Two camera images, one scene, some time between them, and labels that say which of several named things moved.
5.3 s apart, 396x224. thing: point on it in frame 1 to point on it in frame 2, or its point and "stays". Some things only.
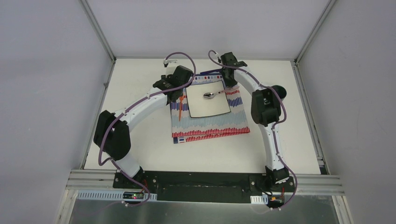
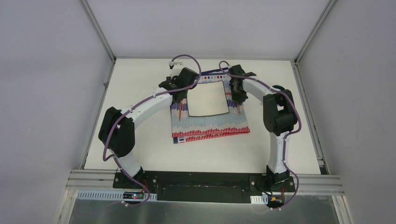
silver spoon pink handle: [210, 95] to [239, 109]
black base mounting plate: [207, 187] stays
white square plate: [200, 106] stays
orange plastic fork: [180, 99] stays
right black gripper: [229, 83] to [241, 99]
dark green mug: [280, 90] stays
